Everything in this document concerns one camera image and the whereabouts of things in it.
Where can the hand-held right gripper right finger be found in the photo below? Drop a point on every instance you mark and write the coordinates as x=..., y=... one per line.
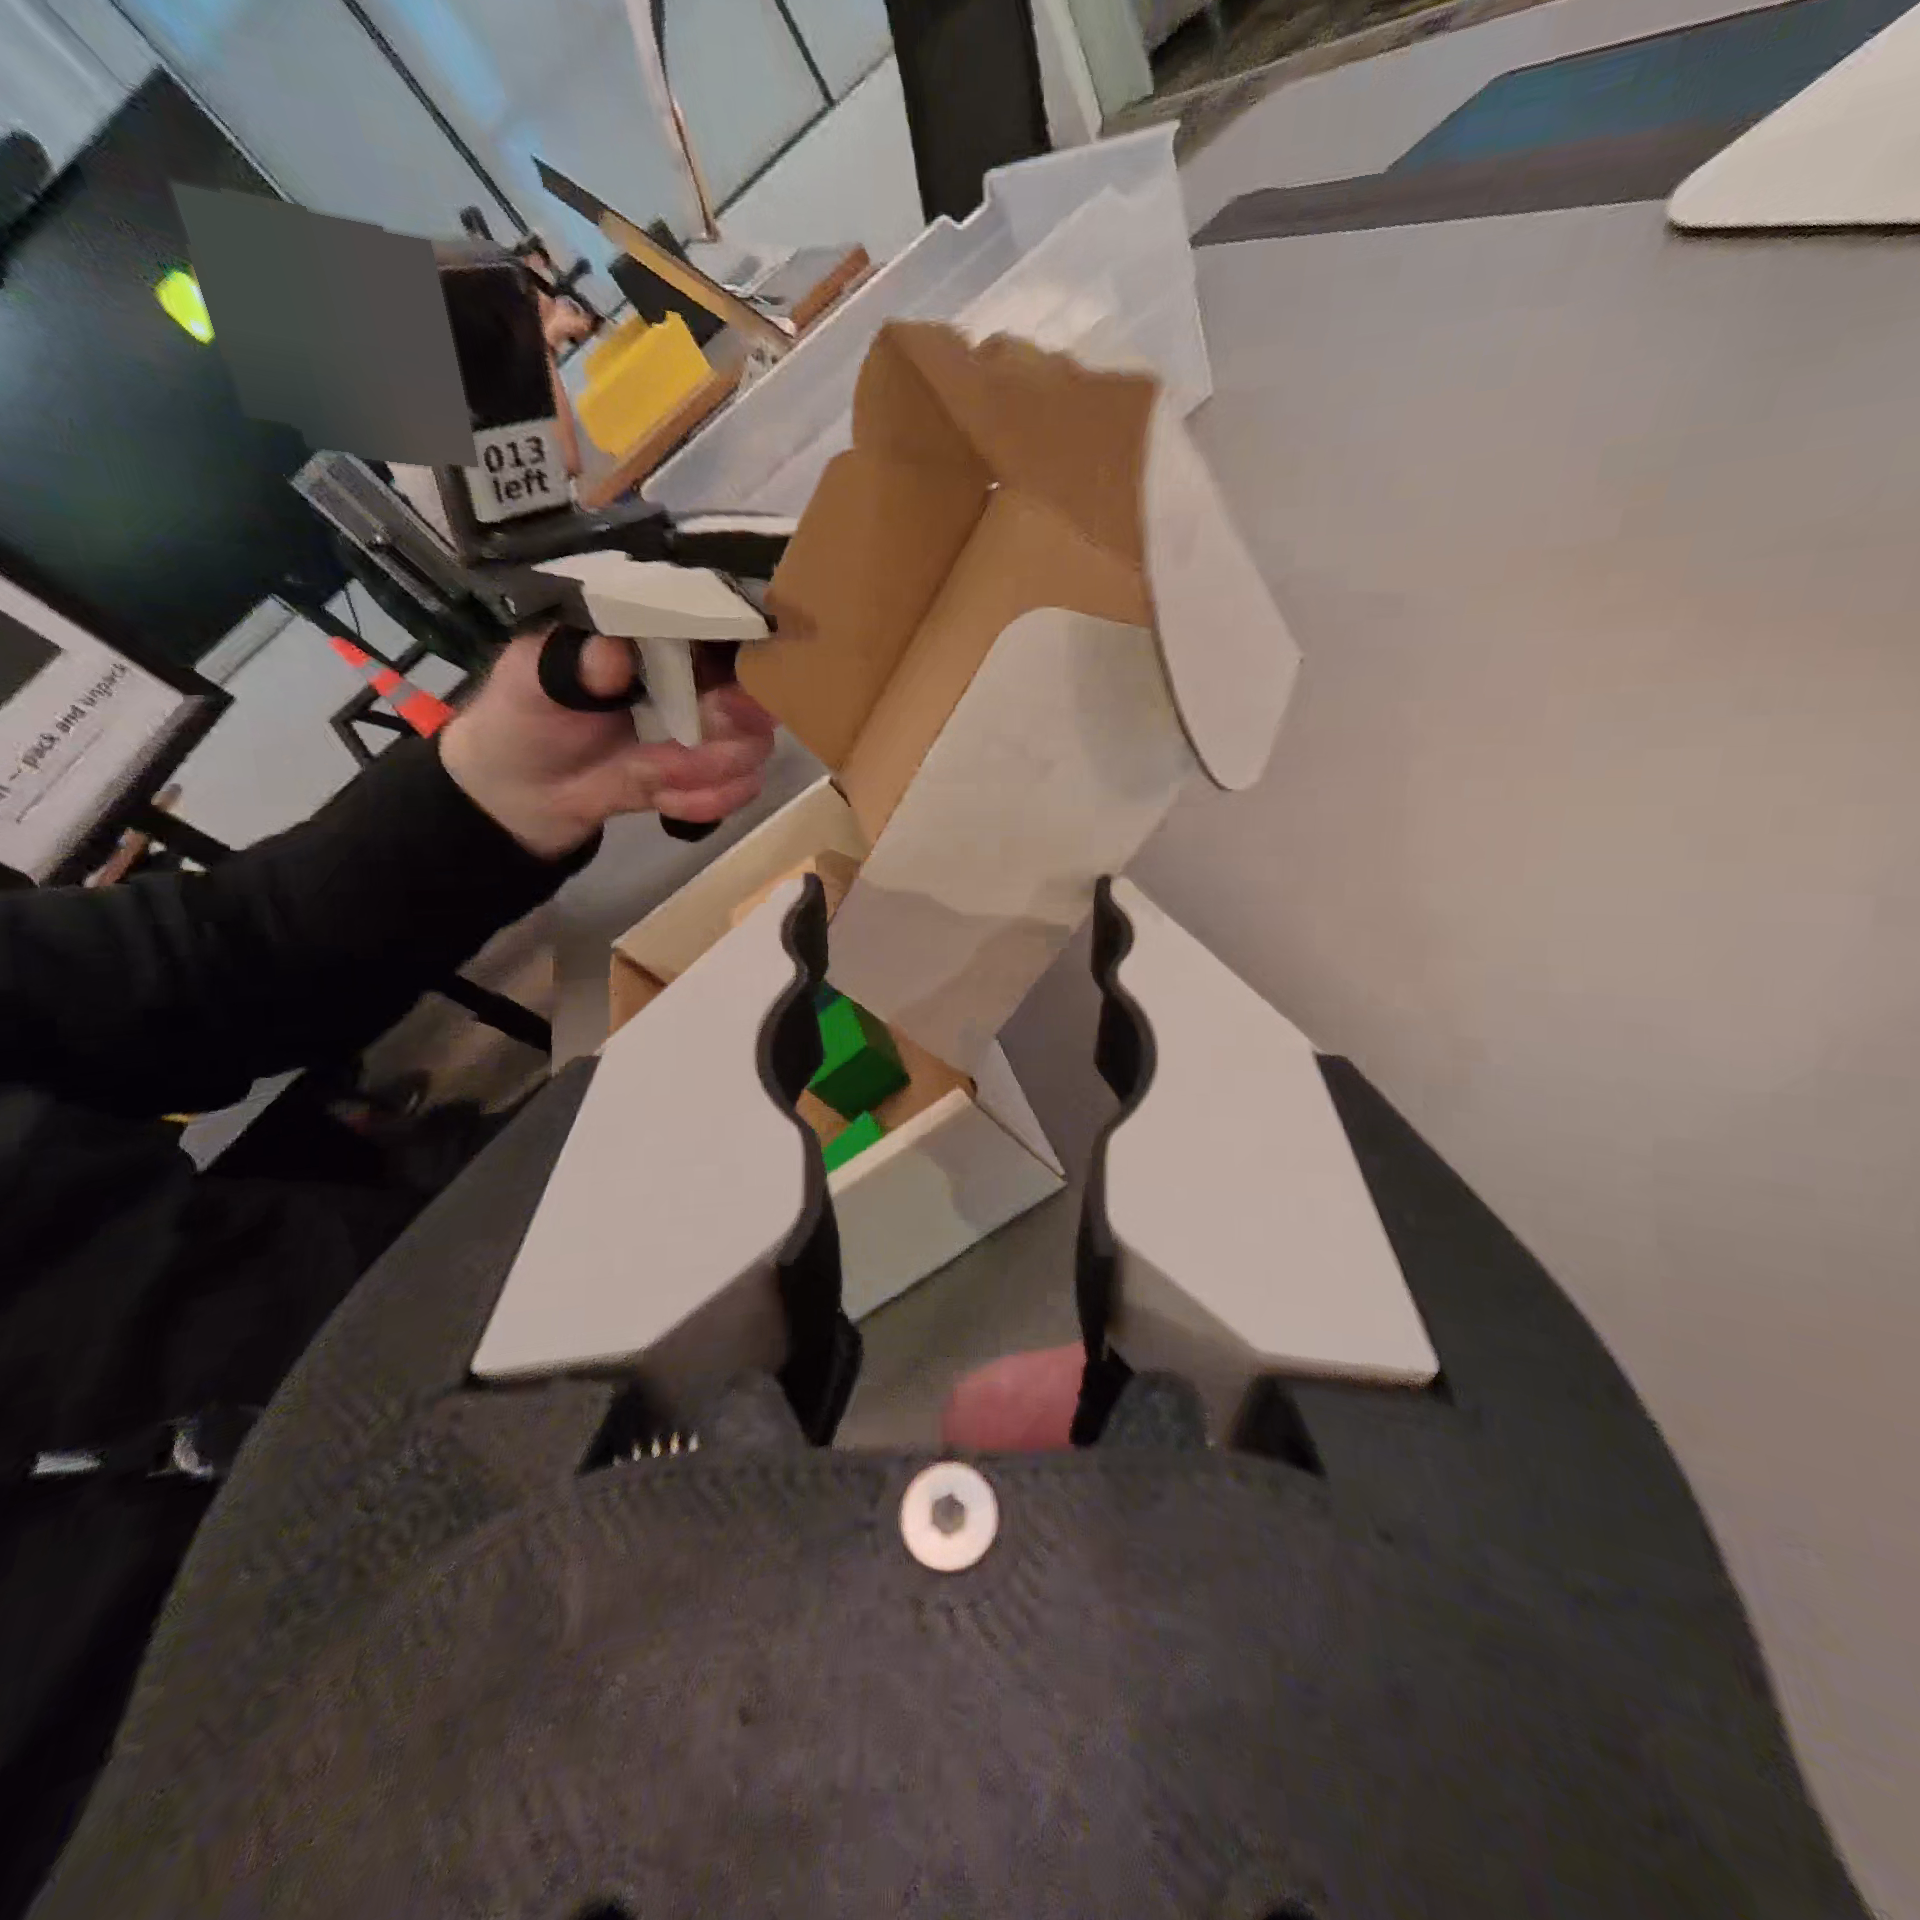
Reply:
x=1261, y=1201

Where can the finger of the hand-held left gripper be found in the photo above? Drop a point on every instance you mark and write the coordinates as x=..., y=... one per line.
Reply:
x=669, y=600
x=735, y=529

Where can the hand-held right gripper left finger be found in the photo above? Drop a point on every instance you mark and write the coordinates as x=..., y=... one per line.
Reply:
x=661, y=1184

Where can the green cube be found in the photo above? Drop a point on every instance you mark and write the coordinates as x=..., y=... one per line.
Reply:
x=859, y=1051
x=848, y=1143

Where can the white cardboard box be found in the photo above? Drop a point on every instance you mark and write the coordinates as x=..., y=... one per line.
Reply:
x=991, y=721

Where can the person's left forearm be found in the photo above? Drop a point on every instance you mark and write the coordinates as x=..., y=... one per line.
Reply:
x=225, y=930

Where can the person's left hand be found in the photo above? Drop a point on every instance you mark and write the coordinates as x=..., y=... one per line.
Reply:
x=554, y=781

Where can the person's right hand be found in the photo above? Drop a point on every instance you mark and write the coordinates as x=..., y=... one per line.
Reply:
x=1012, y=1394

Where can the yellow block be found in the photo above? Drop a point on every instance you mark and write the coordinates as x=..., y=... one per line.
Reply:
x=644, y=374

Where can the orange striped bar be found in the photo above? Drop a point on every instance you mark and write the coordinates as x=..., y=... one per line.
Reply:
x=393, y=691

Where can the clear plastic bin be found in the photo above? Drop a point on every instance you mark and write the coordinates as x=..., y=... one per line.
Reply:
x=1081, y=225

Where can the framed sign board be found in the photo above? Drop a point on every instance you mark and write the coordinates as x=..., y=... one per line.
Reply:
x=74, y=721

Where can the black pillar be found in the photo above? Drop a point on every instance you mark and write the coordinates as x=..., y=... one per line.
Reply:
x=968, y=105

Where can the person's dark clothing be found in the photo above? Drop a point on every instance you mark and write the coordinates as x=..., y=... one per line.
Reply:
x=134, y=1424

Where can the white round-cornered table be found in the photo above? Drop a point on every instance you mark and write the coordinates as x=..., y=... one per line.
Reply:
x=1814, y=164

